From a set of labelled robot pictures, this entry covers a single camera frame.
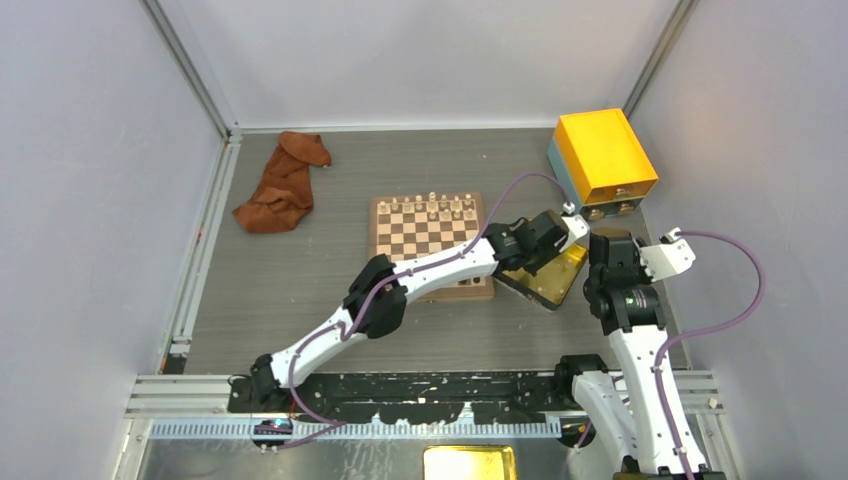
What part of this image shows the gold metal tin tray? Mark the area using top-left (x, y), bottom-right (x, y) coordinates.
top-left (493, 243), bottom-right (588, 312)

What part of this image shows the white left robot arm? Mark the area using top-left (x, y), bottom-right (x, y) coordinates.
top-left (250, 210), bottom-right (589, 413)

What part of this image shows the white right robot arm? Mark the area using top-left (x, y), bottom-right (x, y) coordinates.
top-left (554, 228), bottom-right (726, 479)

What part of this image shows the yellow drawer box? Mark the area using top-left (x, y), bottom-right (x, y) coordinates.
top-left (547, 108), bottom-right (659, 221)

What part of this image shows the wooden chessboard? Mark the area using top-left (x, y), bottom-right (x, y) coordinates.
top-left (367, 192), bottom-right (485, 263)

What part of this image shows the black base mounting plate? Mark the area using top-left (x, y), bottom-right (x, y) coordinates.
top-left (227, 370), bottom-right (620, 425)

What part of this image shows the gold tin lid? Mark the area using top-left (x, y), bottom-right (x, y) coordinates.
top-left (422, 445), bottom-right (517, 480)

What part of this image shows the brown cloth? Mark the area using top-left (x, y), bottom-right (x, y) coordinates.
top-left (233, 131), bottom-right (332, 234)

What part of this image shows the aluminium front rail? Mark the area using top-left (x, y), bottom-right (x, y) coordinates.
top-left (124, 370), bottom-right (725, 442)

